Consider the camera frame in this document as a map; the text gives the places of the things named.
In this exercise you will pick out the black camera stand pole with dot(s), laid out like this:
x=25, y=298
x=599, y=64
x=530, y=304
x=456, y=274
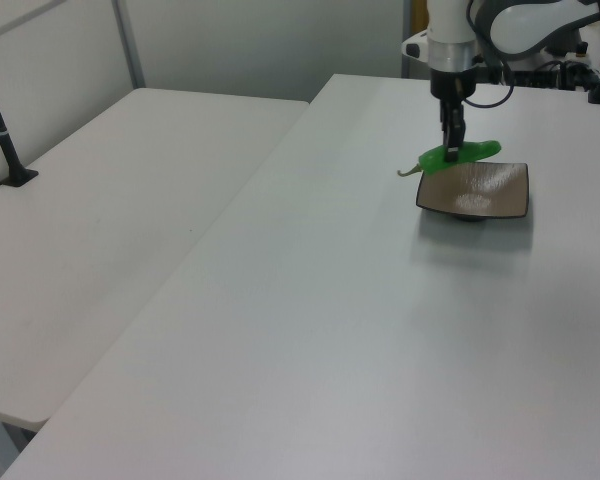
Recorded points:
x=2, y=140

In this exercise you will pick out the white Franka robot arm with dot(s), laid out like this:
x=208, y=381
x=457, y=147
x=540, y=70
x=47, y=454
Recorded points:
x=510, y=25

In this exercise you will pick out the green chili pepper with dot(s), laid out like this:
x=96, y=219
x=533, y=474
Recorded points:
x=472, y=152

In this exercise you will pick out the square brown ceramic plate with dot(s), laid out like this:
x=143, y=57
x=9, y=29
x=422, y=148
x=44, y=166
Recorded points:
x=472, y=192

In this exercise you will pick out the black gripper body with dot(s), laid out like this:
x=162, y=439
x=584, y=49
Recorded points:
x=452, y=86

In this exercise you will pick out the yellow background object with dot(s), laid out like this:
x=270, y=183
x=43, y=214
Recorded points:
x=420, y=15

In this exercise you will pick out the white side table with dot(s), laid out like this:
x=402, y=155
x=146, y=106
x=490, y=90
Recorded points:
x=105, y=225

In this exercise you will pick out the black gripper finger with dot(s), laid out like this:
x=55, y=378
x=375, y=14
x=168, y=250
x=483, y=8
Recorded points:
x=445, y=120
x=457, y=132

